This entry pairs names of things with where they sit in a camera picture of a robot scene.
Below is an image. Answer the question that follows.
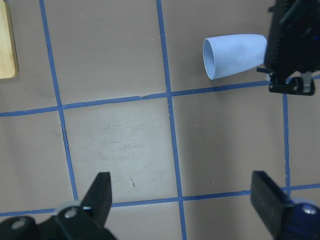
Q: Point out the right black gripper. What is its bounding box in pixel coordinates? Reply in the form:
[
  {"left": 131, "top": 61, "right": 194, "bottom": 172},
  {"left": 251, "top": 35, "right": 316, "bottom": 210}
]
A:
[{"left": 264, "top": 0, "right": 320, "bottom": 96}]

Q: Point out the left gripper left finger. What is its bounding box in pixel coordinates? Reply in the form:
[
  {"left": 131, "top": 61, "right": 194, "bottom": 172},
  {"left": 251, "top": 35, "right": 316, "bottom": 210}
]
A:
[{"left": 0, "top": 172, "right": 116, "bottom": 240}]

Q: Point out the light blue cup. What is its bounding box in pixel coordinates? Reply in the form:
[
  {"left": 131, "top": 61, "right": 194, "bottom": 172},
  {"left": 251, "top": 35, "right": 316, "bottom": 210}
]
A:
[{"left": 202, "top": 34, "right": 267, "bottom": 80}]

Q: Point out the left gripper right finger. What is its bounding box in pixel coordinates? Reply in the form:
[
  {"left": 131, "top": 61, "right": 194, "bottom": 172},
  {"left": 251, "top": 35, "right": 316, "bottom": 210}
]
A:
[{"left": 250, "top": 170, "right": 320, "bottom": 240}]

